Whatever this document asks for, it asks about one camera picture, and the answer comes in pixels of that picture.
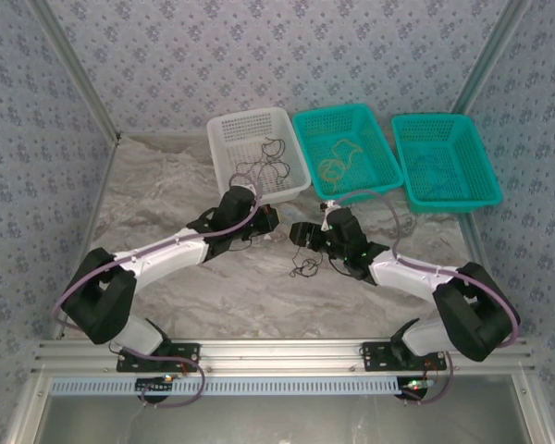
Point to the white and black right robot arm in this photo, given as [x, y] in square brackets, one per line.
[398, 277]

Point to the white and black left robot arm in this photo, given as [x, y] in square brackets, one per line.
[166, 252]

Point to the teal plastic basket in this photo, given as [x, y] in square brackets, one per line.
[444, 139]
[374, 176]

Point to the white plastic basket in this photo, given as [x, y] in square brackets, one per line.
[259, 134]

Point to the small circuit board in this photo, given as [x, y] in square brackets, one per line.
[155, 386]
[416, 388]

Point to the grey metal sheet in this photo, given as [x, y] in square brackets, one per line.
[277, 421]

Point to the aluminium mounting rail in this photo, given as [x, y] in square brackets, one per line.
[277, 356]

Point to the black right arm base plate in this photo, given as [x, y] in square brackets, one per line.
[374, 358]

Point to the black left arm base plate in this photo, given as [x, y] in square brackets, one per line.
[185, 361]

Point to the aluminium frame post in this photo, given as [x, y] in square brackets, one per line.
[490, 55]
[75, 65]

